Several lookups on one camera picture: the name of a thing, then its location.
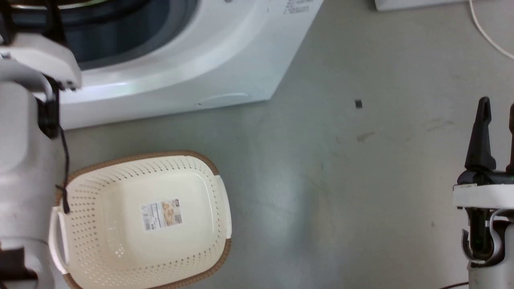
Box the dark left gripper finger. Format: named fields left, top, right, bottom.
left=44, top=0, right=67, bottom=45
left=0, top=9, right=16, bottom=45

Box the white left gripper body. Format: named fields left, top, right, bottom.
left=0, top=32, right=83, bottom=91

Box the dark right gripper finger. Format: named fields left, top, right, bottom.
left=464, top=96, right=498, bottom=172
left=505, top=102, right=514, bottom=174

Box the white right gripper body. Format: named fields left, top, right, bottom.
left=453, top=169, right=514, bottom=210

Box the white front-load washing machine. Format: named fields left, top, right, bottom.
left=0, top=0, right=325, bottom=130

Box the cream perforated laundry basket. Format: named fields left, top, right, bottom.
left=48, top=151, right=233, bottom=289

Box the printed paper label sticker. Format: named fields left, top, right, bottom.
left=140, top=199, right=183, bottom=232

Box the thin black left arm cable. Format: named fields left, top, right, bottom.
left=38, top=98, right=71, bottom=214

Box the white cable on floor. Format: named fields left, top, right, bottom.
left=468, top=0, right=514, bottom=61

